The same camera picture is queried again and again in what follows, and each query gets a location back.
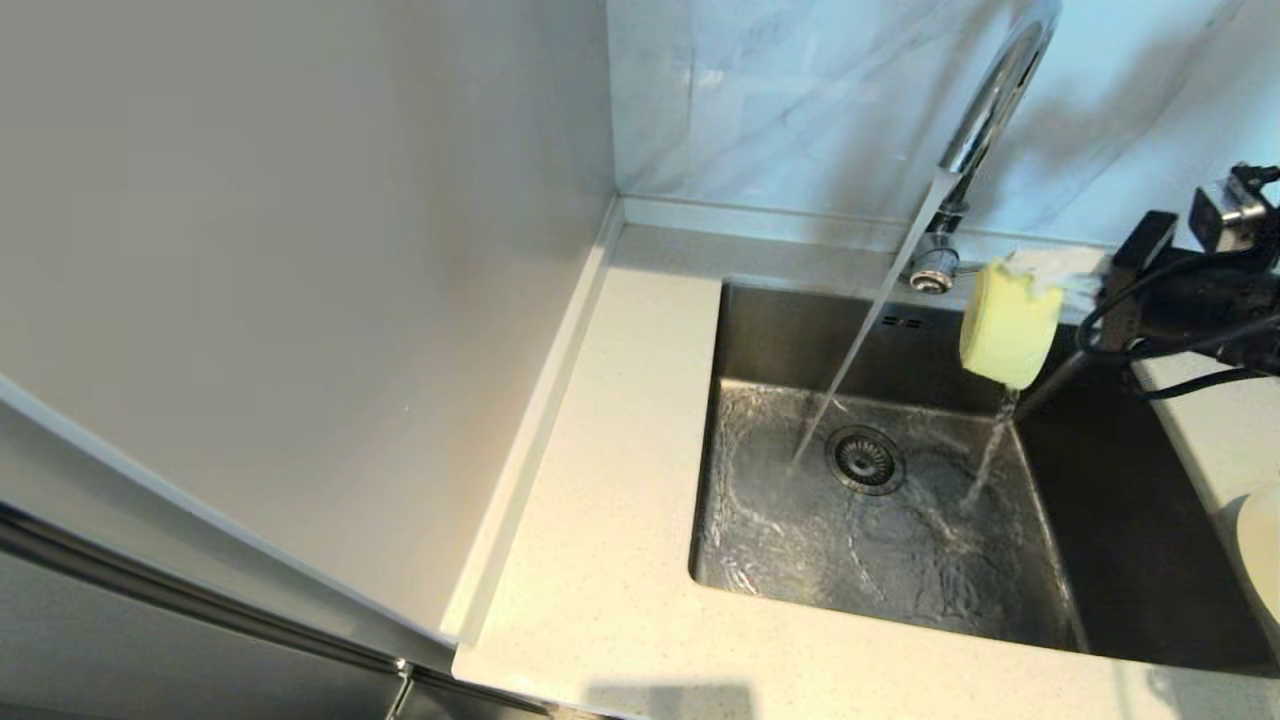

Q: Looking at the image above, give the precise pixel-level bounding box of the yellow plastic bowl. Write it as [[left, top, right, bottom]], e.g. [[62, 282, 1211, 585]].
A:
[[958, 258, 1064, 391]]

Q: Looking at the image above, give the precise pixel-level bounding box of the chrome gooseneck faucet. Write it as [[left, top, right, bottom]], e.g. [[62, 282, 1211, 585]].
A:
[[905, 0, 1063, 297]]

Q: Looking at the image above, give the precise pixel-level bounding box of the white ceramic plate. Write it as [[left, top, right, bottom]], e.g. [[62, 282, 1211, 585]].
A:
[[1238, 487, 1280, 631]]

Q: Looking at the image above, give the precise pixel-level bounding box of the stainless steel sink basin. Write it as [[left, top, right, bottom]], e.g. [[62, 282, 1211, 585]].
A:
[[688, 280, 1279, 673]]

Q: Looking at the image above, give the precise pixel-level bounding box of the water stream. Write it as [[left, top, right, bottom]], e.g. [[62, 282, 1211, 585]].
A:
[[788, 170, 961, 471]]

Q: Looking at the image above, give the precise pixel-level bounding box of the round metal drain strainer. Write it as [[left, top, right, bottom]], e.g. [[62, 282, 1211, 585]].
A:
[[825, 426, 907, 497]]

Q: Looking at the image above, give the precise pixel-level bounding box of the grey appliance door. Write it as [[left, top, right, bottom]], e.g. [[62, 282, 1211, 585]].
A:
[[0, 350, 601, 720]]

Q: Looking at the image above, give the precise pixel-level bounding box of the chrome bar door handle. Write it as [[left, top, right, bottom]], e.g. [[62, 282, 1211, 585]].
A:
[[0, 485, 556, 720]]

